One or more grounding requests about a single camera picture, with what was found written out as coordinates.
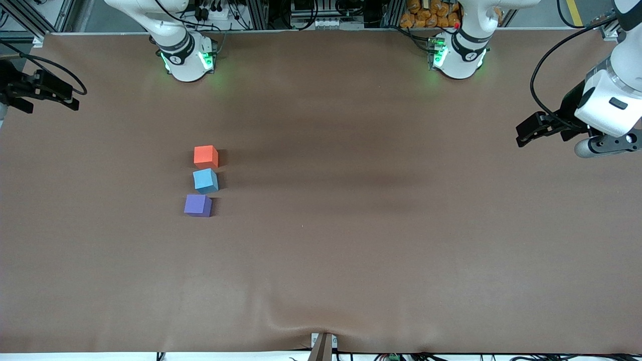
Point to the orange foam block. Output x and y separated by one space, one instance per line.
205 156

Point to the white power strip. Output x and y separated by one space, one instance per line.
328 23

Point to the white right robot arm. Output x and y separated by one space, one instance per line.
183 60

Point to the green terminal connector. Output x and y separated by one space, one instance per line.
394 357

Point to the blue foam block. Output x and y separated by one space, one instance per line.
205 180

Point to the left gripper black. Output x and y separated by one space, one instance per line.
570 107

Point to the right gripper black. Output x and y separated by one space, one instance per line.
11 82

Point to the brown table mat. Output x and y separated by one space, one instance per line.
321 276

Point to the aluminium frame profile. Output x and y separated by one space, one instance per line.
22 17
609 31

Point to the power strip with black plugs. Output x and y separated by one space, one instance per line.
213 10

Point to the metal table edge bracket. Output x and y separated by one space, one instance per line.
323 347

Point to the purple foam block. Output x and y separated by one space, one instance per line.
197 205

